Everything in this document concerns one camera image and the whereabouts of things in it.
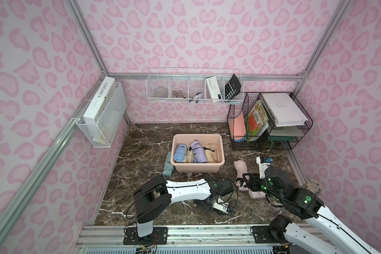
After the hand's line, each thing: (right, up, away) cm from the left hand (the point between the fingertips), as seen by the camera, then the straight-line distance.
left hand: (210, 199), depth 83 cm
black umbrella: (-2, +3, -12) cm, 13 cm away
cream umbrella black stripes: (-11, +22, +13) cm, 27 cm away
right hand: (+15, +15, -11) cm, 24 cm away
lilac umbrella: (-5, +22, +10) cm, 24 cm away
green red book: (+32, +44, +20) cm, 58 cm away
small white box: (+3, +61, +9) cm, 61 cm away
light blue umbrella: (-16, +24, +5) cm, 29 cm away
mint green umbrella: (-23, +15, +11) cm, 30 cm away
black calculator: (+14, +61, +9) cm, 63 cm away
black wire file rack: (+36, +42, +10) cm, 56 cm away
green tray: (+39, +31, +14) cm, 52 cm away
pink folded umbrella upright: (+19, +15, +8) cm, 25 cm away
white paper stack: (+46, +49, +14) cm, 69 cm away
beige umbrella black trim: (+1, +22, +15) cm, 27 cm away
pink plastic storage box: (+5, +31, +13) cm, 34 cm away
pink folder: (+24, +38, +32) cm, 55 cm away
